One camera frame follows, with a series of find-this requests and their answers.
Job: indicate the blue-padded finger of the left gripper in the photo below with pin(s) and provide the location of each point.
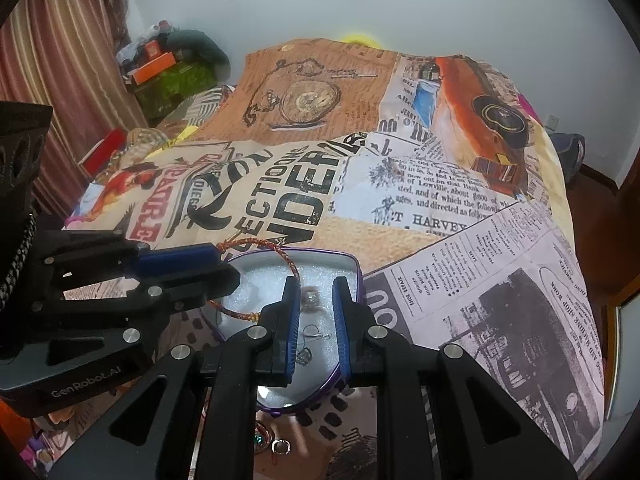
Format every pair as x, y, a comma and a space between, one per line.
189, 276

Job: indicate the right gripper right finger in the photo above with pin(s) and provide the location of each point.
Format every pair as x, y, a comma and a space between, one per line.
352, 320

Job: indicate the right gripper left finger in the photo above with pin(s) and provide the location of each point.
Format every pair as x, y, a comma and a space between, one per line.
285, 334

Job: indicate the crystal flower brooch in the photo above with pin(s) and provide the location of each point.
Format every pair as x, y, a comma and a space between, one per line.
263, 437

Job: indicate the red gift box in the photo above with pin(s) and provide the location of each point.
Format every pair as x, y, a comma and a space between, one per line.
99, 155

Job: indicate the printed newspaper-pattern bedspread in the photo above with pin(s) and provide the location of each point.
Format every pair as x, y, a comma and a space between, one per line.
430, 176

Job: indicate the orange box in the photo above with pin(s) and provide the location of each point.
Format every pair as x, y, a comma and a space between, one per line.
153, 68

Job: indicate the striped red curtain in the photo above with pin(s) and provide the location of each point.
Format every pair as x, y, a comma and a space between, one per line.
62, 53

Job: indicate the dark blue backpack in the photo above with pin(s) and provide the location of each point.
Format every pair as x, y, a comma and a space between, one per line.
570, 148

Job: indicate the white wall socket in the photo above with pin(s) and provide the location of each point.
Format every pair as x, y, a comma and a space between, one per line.
551, 123

